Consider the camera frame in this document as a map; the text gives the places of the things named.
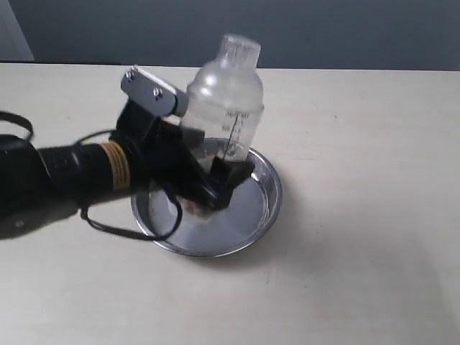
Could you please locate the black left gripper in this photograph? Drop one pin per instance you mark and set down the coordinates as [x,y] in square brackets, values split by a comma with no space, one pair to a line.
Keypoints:
[163,154]

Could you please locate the round stainless steel dish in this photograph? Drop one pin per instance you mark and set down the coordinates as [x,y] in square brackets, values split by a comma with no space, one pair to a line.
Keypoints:
[253,209]

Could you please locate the clear plastic shaker bottle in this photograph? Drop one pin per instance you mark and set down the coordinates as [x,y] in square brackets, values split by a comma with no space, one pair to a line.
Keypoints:
[225,100]

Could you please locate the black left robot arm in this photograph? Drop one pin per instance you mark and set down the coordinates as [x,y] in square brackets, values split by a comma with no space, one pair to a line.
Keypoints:
[43,186]

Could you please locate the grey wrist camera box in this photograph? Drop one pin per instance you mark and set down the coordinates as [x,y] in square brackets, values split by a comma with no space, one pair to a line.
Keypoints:
[153,94]

